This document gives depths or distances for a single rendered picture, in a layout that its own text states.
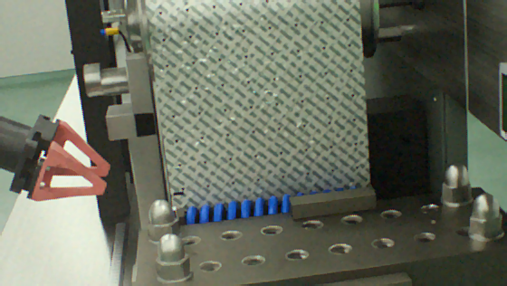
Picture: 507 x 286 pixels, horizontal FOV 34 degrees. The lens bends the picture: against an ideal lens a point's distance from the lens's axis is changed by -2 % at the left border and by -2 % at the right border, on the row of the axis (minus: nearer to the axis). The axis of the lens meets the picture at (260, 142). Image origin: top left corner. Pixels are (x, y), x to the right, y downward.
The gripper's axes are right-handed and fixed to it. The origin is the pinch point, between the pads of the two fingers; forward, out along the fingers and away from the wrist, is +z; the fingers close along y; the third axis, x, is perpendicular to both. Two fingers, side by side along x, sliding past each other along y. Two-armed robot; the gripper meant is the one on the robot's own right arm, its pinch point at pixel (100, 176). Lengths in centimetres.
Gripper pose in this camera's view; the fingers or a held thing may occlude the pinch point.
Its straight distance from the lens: 97.4
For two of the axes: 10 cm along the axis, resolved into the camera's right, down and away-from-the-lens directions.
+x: 3.8, -8.9, -2.6
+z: 9.2, 3.4, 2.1
